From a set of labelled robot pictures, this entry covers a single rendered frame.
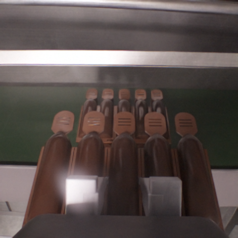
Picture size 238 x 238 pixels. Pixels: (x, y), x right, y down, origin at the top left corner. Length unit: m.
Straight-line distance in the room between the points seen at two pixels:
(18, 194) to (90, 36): 0.27
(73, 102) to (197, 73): 0.18
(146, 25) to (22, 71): 0.20
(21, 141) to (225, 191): 0.25
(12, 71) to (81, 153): 0.30
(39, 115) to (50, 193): 0.26
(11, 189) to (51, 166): 0.21
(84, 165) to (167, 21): 0.36
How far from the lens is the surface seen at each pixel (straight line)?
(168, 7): 0.32
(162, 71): 0.45
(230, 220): 0.76
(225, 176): 0.36
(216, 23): 0.52
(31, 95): 0.46
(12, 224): 1.13
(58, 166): 0.18
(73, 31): 0.52
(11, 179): 0.38
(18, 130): 0.41
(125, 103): 0.38
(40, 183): 0.18
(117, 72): 0.44
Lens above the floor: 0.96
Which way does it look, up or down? 44 degrees down
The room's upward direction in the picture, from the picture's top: 3 degrees clockwise
